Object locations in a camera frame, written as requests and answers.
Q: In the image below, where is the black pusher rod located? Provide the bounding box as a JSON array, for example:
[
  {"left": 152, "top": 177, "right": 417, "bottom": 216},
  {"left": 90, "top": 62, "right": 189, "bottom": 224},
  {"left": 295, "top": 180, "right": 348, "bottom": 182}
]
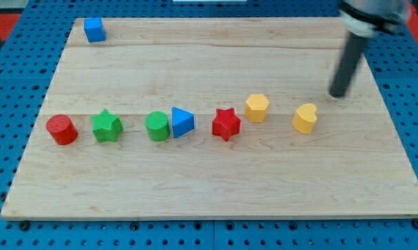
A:
[{"left": 328, "top": 32, "right": 369, "bottom": 99}]

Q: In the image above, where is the yellow hexagon block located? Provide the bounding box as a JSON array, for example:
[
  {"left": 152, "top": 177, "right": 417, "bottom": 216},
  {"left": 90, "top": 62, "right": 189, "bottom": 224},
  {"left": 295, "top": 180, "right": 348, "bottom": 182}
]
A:
[{"left": 244, "top": 94, "right": 270, "bottom": 123}]

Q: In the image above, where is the yellow heart block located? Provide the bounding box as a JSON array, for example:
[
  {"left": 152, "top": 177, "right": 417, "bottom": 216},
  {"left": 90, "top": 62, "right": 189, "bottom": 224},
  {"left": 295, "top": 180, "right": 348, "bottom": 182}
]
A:
[{"left": 292, "top": 103, "right": 317, "bottom": 135}]

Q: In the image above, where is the blue cube block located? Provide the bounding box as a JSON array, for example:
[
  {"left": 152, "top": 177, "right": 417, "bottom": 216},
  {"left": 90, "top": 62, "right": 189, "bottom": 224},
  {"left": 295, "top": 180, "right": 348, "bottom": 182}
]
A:
[{"left": 83, "top": 17, "right": 106, "bottom": 43}]

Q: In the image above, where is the red star block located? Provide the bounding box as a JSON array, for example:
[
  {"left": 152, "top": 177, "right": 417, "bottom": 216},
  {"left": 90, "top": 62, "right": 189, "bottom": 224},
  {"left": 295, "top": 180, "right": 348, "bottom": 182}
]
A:
[{"left": 212, "top": 108, "right": 241, "bottom": 142}]

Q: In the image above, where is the wooden board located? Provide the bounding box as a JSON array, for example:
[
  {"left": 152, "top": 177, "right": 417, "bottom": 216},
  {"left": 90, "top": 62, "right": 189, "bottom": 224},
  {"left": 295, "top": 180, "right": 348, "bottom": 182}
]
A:
[{"left": 1, "top": 17, "right": 418, "bottom": 221}]

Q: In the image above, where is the green cylinder block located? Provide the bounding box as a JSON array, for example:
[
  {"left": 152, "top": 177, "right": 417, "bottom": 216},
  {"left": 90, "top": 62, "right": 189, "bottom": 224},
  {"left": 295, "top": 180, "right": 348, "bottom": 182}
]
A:
[{"left": 144, "top": 111, "right": 170, "bottom": 142}]

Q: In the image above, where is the red cylinder block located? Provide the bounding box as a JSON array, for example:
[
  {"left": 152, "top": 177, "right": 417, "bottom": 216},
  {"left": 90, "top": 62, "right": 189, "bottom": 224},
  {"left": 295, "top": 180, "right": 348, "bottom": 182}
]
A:
[{"left": 46, "top": 114, "right": 78, "bottom": 145}]

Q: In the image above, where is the green star block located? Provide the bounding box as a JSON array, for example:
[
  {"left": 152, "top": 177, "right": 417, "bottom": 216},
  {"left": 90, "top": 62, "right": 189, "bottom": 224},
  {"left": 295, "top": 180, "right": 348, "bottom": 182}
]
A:
[{"left": 90, "top": 109, "right": 123, "bottom": 143}]

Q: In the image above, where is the blue triangle block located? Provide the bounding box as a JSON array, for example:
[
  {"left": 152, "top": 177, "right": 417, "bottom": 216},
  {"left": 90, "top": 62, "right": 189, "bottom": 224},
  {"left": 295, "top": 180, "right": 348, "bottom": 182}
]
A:
[{"left": 172, "top": 107, "right": 194, "bottom": 138}]

